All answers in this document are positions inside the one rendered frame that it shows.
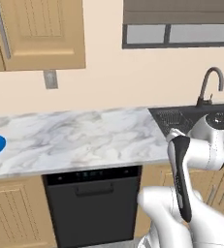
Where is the black dishwasher handle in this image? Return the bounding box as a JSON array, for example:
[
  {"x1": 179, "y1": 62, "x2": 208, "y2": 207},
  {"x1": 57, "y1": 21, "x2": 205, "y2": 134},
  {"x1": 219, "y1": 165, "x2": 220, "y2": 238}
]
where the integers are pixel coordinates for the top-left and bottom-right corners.
[{"x1": 75, "y1": 182, "x2": 114, "y2": 198}]

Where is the black dishwasher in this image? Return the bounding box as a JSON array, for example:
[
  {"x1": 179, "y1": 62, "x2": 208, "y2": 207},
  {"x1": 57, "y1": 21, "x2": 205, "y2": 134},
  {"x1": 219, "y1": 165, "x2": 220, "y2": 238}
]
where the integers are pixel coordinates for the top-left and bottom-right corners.
[{"x1": 41, "y1": 165, "x2": 143, "y2": 248}]

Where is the grey wall socket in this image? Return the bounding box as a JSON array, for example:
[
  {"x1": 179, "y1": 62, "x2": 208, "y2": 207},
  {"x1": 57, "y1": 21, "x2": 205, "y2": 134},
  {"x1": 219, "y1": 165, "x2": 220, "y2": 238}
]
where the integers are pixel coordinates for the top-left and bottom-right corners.
[{"x1": 43, "y1": 69, "x2": 59, "y2": 90}]

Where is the black sink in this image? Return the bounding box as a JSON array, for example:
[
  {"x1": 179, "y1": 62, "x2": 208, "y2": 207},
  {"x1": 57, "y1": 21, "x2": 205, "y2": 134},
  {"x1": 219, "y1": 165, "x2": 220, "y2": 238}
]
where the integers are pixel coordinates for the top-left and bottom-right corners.
[{"x1": 147, "y1": 103, "x2": 224, "y2": 145}]

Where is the wooden base cupboard door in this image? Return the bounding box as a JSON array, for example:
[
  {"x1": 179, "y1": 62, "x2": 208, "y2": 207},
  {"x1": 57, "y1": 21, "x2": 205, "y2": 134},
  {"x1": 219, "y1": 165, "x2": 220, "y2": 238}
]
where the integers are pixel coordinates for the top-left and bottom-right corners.
[{"x1": 0, "y1": 175, "x2": 57, "y2": 248}]

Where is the dark grey tap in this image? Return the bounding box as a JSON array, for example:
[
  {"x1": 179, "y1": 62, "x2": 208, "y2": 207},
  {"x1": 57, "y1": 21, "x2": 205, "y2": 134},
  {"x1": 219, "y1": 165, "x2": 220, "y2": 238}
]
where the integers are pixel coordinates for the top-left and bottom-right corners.
[{"x1": 196, "y1": 66, "x2": 224, "y2": 108}]

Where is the window with grey blind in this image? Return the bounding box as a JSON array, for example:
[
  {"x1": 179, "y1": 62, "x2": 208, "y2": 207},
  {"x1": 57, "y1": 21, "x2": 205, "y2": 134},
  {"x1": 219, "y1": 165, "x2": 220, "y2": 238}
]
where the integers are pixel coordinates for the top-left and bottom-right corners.
[{"x1": 121, "y1": 0, "x2": 224, "y2": 50}]

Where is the grey cupboard door handle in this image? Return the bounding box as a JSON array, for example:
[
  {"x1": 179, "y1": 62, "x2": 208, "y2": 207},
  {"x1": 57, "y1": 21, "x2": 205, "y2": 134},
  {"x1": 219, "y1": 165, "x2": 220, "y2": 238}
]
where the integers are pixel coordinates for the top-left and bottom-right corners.
[{"x1": 0, "y1": 2, "x2": 13, "y2": 60}]

